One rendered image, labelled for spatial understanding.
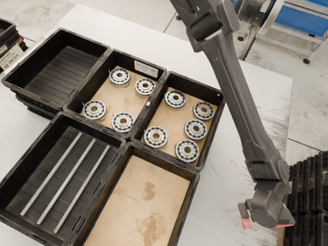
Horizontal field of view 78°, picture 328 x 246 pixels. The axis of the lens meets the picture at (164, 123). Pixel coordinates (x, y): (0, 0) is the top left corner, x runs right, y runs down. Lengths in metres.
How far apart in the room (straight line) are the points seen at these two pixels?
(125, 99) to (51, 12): 2.25
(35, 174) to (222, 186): 0.79
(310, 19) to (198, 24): 2.33
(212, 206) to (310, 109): 1.86
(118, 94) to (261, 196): 0.74
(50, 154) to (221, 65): 0.74
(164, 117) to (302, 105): 1.89
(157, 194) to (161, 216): 0.08
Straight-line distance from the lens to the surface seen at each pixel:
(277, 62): 2.85
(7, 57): 1.97
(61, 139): 0.96
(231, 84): 0.49
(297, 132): 2.36
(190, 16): 0.51
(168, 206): 0.83
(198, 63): 1.39
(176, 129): 0.92
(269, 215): 0.55
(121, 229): 0.82
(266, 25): 1.06
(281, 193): 0.59
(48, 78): 1.16
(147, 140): 0.86
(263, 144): 0.53
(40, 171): 0.94
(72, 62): 1.19
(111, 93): 1.02
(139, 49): 1.41
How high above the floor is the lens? 1.65
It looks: 61 degrees down
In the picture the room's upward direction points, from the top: 11 degrees clockwise
